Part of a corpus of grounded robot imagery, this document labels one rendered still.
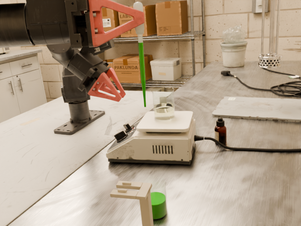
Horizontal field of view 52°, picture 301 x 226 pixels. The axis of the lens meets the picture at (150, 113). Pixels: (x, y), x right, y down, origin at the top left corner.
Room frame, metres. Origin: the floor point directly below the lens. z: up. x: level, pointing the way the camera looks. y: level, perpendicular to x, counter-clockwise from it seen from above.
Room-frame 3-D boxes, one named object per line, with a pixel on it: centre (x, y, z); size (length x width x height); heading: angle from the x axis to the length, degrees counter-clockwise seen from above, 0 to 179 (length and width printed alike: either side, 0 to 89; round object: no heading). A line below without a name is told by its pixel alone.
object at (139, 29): (0.46, 0.00, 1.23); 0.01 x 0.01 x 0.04; 4
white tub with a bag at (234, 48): (1.69, -0.48, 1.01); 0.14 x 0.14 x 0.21
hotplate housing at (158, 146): (0.70, -0.01, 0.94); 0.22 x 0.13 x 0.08; 76
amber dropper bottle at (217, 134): (0.72, -0.17, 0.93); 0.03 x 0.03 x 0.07
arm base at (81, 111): (0.97, 0.23, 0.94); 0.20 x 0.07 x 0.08; 155
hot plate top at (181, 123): (0.69, -0.03, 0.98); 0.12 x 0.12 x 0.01; 76
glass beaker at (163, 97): (0.69, -0.03, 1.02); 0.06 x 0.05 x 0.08; 28
